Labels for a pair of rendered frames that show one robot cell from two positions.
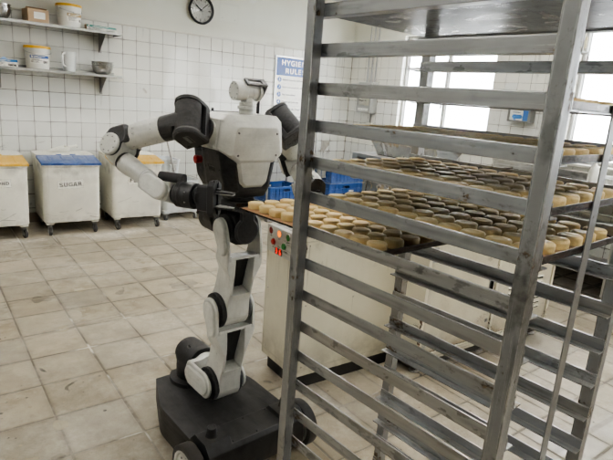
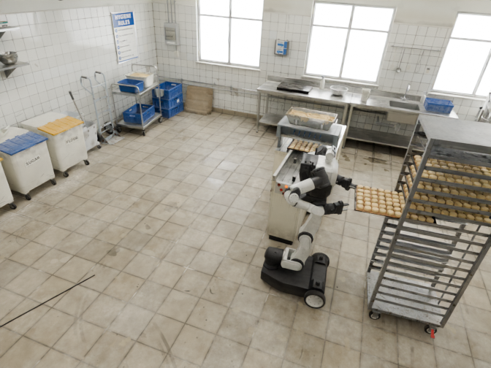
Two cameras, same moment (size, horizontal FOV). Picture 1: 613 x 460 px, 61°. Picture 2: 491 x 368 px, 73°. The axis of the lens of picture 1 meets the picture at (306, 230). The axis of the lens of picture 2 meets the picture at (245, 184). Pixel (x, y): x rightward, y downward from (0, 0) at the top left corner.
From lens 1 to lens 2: 2.48 m
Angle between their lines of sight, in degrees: 36
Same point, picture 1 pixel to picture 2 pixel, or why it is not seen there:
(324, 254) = not seen: hidden behind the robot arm
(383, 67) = (180, 12)
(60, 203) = (30, 176)
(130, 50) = (17, 35)
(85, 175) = (39, 150)
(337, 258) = not seen: hidden behind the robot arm
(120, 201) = (64, 158)
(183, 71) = (58, 41)
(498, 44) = not seen: outside the picture
